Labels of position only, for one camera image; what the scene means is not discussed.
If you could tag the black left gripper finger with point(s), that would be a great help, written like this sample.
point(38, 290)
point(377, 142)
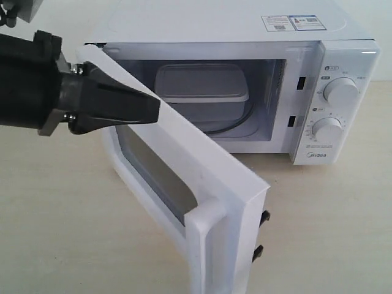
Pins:
point(105, 102)

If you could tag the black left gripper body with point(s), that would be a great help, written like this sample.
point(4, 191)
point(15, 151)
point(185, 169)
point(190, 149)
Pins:
point(35, 84)

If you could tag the white plastic lidded container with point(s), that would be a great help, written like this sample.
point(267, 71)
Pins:
point(203, 92)

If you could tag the white microwave door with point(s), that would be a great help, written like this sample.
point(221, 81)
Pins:
point(208, 202)

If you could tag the white microwave oven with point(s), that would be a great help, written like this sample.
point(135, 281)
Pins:
point(286, 72)

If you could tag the printed instruction label sticker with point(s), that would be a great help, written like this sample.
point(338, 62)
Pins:
point(288, 23)

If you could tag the lower white microwave knob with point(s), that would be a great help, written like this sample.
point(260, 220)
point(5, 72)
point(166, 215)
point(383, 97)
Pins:
point(327, 130)

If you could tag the white microwave knob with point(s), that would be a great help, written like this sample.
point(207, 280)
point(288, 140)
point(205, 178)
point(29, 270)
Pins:
point(340, 90)
point(327, 130)

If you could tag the upper white microwave knob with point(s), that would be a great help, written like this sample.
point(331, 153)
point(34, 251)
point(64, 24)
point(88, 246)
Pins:
point(340, 90)

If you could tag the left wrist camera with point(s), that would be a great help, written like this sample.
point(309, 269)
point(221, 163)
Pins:
point(12, 10)

